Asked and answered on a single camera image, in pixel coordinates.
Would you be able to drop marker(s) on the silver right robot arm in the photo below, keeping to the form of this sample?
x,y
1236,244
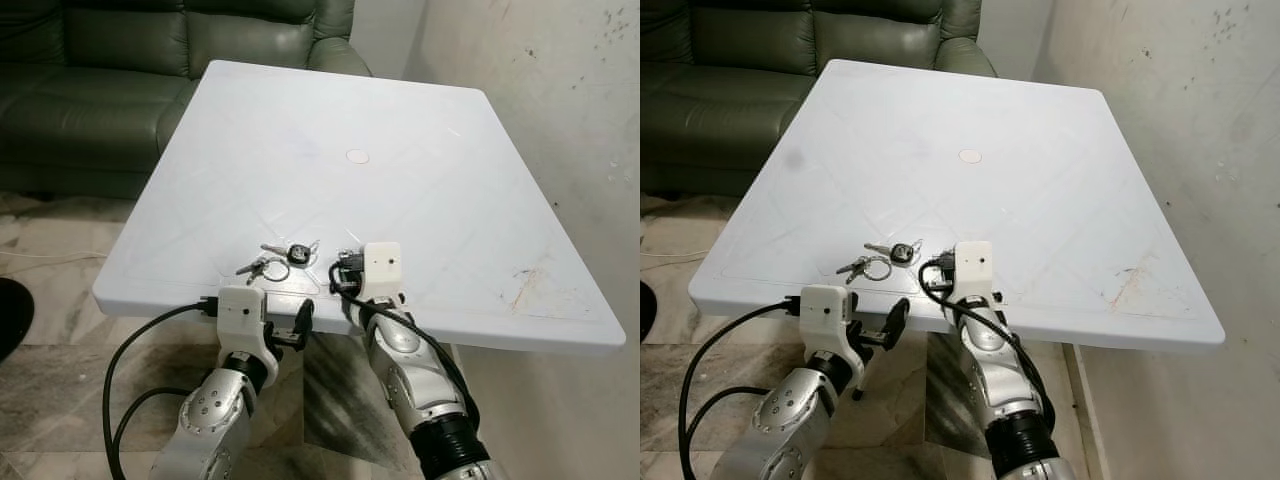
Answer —
x,y
410,375
1000,380

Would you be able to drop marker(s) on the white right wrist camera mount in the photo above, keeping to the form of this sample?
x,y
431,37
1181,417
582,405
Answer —
x,y
974,266
382,268

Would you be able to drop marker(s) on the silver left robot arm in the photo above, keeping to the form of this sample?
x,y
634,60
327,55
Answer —
x,y
212,415
790,420

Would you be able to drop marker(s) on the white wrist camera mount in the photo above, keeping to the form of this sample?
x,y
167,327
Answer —
x,y
974,266
240,312
826,312
382,268

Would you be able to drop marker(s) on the green leather sofa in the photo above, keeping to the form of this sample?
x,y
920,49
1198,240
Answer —
x,y
740,70
110,70

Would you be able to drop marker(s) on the black round object on floor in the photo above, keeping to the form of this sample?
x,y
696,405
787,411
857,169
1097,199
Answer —
x,y
646,312
12,318

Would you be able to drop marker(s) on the white square plastic table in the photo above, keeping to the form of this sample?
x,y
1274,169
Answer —
x,y
400,200
1020,200

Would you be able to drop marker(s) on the key bunch with black fob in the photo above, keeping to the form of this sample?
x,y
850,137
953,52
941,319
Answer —
x,y
296,251
903,251

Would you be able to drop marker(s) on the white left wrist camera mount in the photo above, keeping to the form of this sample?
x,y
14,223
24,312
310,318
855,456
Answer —
x,y
826,312
240,312

